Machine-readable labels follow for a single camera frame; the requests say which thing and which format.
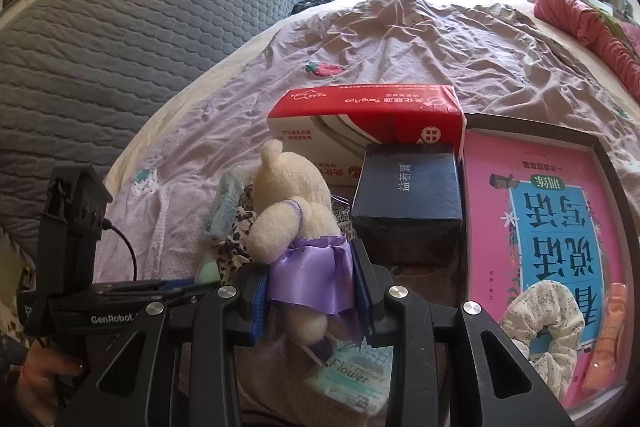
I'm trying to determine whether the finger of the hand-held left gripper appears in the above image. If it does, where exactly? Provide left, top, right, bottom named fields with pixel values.
left=99, top=288, right=221, bottom=306
left=97, top=279, right=201, bottom=293

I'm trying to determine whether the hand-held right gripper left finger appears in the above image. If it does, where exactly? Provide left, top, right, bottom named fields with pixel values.
left=60, top=264, right=273, bottom=427

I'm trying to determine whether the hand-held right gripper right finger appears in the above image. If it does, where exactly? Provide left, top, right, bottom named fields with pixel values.
left=350, top=239, right=576, bottom=427

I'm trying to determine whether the green puff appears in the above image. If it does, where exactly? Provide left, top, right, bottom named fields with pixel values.
left=195, top=257, right=221, bottom=285

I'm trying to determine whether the leopard print scrunchie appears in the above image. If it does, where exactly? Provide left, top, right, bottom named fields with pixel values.
left=220, top=184, right=266, bottom=285

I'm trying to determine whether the cream teddy bear purple skirt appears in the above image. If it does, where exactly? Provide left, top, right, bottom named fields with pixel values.
left=247, top=139, right=368, bottom=348

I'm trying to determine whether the pink book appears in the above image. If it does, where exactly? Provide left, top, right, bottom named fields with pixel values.
left=465, top=132, right=628, bottom=408
left=462, top=114, right=633, bottom=423

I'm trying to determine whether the person's left hand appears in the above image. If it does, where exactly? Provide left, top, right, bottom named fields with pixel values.
left=17, top=347, right=86, bottom=413

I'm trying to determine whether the pale green tissue pack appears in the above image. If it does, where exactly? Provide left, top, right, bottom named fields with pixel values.
left=204, top=171, right=251, bottom=239
left=305, top=339, right=396, bottom=415

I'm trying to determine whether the dark blue box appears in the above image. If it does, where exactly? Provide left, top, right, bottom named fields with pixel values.
left=350, top=143, right=463, bottom=268

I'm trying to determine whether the red and white tissue box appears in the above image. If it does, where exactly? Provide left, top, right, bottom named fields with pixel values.
left=266, top=84, right=468, bottom=190

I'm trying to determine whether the white floral scrunchie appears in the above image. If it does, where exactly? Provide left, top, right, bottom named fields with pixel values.
left=500, top=281, right=591, bottom=400

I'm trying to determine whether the grey quilted headboard cover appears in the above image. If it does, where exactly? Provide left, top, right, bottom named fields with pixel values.
left=0, top=0, right=311, bottom=248

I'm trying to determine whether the orange scrunchie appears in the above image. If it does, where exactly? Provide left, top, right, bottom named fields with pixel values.
left=582, top=282, right=630, bottom=390

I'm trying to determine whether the lilac bed sheet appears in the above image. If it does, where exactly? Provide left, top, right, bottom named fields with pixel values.
left=107, top=0, right=640, bottom=427

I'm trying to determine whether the pink quilted blanket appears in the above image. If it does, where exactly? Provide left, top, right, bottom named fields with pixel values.
left=534, top=0, right=640, bottom=102

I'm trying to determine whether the green patterned cloth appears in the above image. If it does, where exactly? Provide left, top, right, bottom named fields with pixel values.
left=599, top=11, right=632, bottom=38

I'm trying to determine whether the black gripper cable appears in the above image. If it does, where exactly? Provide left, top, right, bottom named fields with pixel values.
left=102, top=219, right=138, bottom=283

